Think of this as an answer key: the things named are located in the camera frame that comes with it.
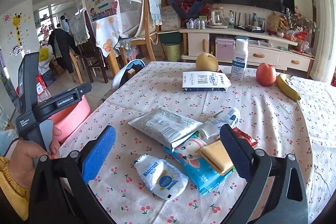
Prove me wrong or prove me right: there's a white milk carton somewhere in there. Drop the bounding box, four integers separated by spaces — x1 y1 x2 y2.
182 71 231 92

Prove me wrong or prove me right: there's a person's left hand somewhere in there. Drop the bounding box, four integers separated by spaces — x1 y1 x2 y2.
7 126 62 190

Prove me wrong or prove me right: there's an electric glass kettle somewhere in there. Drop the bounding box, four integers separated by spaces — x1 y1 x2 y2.
207 7 228 29

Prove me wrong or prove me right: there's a yellow sleeve forearm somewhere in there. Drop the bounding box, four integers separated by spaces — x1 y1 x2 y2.
1 157 30 221

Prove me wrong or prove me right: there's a yellow banana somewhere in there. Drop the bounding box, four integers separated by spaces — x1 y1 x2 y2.
276 73 301 101

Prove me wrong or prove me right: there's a white lace curtain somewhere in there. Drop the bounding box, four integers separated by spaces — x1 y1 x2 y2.
310 0 335 84

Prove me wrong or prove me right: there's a pink storage box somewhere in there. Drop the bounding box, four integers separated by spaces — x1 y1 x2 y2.
215 36 235 60

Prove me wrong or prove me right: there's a dark wooden chair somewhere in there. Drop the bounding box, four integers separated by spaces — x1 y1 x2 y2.
69 9 108 84

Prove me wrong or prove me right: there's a pink plastic trash basin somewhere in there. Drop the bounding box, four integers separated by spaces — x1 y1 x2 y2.
50 96 91 143

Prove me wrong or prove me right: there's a dark red flower bouquet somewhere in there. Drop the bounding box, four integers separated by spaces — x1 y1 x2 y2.
169 0 205 20

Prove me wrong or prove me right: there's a white Magicday yogurt pouch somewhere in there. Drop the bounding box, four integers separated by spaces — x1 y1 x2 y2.
134 153 189 200

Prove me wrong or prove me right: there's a yellow pear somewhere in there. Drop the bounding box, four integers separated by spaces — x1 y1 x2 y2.
195 53 219 72

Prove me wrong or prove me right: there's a light wooden chair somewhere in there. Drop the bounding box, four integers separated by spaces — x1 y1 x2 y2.
130 0 166 61

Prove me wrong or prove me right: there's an orange print dining tablecloth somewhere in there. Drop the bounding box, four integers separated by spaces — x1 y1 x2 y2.
92 15 120 57

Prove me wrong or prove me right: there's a green waste bin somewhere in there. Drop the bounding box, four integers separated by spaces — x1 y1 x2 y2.
165 44 181 62

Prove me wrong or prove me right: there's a red apple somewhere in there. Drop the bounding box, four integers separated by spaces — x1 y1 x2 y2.
256 63 276 86

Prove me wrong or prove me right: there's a cherry print tablecloth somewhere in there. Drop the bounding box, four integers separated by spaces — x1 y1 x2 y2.
59 60 336 224

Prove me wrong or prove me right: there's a yellow flat wrapper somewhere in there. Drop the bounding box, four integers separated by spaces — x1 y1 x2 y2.
198 140 234 176

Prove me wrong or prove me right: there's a white TV cabinet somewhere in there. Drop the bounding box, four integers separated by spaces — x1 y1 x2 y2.
179 28 314 73

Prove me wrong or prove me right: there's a crushed white yogurt bottle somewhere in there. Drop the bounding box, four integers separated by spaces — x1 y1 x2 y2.
198 107 240 139

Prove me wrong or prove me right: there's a white blue yogurt bottle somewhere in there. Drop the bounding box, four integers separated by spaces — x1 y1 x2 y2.
231 39 248 81

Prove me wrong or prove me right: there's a grey printed foil packet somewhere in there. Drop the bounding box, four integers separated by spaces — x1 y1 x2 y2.
128 106 202 151

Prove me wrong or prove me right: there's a blue rabbit snack bag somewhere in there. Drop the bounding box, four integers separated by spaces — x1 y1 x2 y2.
163 132 234 196

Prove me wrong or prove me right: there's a red snack wrapper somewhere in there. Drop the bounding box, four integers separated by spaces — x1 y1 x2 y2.
232 127 258 148

